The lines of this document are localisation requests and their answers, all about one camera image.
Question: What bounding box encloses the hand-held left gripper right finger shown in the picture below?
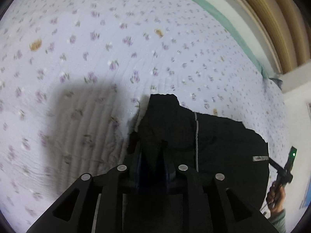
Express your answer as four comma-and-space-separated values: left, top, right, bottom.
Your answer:
158, 139, 279, 233

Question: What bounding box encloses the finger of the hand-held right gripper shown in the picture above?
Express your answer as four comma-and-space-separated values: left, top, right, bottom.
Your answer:
268, 158, 283, 172

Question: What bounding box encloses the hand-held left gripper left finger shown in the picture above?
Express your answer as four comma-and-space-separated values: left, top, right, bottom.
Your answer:
26, 132, 146, 233

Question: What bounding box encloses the black hooded jacket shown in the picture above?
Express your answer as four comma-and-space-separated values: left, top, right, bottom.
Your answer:
123, 93, 270, 233

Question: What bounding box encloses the person's right forearm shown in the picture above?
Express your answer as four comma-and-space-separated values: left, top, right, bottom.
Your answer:
268, 208, 287, 233

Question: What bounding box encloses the person's right hand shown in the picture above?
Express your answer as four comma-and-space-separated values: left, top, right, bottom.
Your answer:
266, 182, 287, 214

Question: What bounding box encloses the floral white bed sheet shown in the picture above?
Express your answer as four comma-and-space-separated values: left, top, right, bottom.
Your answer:
0, 0, 288, 233

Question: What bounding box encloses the green blanket edge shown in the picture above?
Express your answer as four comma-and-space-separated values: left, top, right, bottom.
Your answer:
159, 0, 269, 78

